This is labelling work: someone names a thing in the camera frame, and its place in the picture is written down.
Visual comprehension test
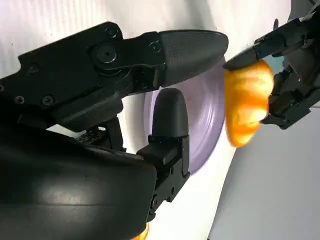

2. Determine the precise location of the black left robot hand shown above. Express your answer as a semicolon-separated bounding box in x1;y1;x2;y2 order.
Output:
222;4;320;130

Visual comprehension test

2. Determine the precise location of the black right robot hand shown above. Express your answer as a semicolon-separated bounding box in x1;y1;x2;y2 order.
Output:
0;21;230;240

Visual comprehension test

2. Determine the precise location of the orange and white bread roll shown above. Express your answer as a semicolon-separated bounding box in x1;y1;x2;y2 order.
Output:
138;222;151;240
223;59;275;149

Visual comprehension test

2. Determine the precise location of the lilac plate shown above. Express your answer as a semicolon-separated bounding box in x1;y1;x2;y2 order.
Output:
143;56;227;176

